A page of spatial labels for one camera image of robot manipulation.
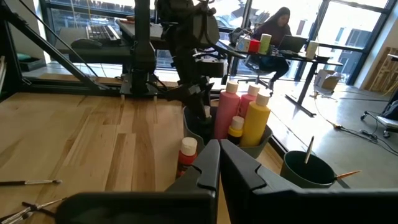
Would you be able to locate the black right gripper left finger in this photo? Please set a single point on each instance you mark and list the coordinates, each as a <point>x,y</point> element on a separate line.
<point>174,208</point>

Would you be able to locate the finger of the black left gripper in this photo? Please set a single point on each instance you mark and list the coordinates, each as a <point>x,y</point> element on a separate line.
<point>194,99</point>
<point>207,93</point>

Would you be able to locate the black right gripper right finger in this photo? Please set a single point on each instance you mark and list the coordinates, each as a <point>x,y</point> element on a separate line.
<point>280,208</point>

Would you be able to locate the large pink labelled paint bottle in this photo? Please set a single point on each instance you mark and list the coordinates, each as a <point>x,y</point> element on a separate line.
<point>248,99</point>

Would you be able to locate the small yellow paint bottle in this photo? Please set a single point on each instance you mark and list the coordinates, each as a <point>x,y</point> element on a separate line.
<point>236,127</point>

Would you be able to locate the small red paint bottle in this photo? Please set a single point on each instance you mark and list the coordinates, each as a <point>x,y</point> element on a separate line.
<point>187,157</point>

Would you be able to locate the large yellow paint bottle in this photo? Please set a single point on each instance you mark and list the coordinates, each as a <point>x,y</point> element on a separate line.
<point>255,124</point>

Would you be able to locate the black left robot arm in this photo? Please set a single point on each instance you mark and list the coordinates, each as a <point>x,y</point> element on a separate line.
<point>144,46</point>

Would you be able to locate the teal ribbed cup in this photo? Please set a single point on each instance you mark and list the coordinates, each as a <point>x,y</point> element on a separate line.
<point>292,177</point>

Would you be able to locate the black office chair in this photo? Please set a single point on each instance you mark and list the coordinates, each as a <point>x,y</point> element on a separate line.
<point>259,73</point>

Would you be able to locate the white box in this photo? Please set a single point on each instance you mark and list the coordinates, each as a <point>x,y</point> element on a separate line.
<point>243,43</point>

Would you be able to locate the red container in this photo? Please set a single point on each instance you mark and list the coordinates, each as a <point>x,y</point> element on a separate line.
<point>254,46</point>

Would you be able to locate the pale green cylinder container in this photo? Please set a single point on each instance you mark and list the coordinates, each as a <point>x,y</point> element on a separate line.
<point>265,43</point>

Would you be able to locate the person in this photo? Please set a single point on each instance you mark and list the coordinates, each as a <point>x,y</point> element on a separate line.
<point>275,31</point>

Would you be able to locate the black keyboard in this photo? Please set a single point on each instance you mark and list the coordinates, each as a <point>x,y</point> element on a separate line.
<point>102,32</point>

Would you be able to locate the black laptop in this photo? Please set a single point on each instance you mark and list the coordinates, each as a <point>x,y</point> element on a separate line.
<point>292,43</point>

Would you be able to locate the black computer mouse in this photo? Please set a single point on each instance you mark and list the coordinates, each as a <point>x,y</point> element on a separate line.
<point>86,43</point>

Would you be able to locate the black standing desk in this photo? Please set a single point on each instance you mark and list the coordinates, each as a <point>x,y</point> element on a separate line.
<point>311,60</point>

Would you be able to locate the white container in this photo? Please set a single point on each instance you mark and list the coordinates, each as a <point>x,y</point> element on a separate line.
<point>311,49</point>

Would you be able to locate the cardboard box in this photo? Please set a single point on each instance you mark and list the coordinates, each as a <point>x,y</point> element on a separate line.
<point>328,80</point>

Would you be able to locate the wheeled cart with bag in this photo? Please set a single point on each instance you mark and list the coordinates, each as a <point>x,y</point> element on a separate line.
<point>388,119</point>

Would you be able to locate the wooden slat box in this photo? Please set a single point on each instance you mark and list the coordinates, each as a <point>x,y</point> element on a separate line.
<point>384,68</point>

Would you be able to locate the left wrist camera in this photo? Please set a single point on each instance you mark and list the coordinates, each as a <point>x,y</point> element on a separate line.
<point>214,68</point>

